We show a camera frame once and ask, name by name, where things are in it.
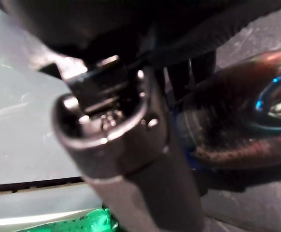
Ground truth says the green Sprite bottle yellow cap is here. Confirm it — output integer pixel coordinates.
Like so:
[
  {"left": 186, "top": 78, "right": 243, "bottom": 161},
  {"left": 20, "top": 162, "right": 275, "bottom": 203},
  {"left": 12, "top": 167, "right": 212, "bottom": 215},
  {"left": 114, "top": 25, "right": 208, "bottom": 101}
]
[{"left": 68, "top": 207, "right": 122, "bottom": 232}]

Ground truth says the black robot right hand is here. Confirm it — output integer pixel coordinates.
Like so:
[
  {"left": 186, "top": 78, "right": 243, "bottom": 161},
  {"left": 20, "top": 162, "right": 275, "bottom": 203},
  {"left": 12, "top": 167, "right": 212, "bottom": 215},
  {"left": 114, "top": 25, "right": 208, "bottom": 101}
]
[{"left": 0, "top": 0, "right": 281, "bottom": 232}]

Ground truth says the Pepsi cola bottle blue cap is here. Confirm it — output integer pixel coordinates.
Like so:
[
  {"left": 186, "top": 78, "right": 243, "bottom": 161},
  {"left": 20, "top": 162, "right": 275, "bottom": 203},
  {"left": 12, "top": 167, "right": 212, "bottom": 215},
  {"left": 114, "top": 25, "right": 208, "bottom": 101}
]
[{"left": 171, "top": 49, "right": 281, "bottom": 191}]

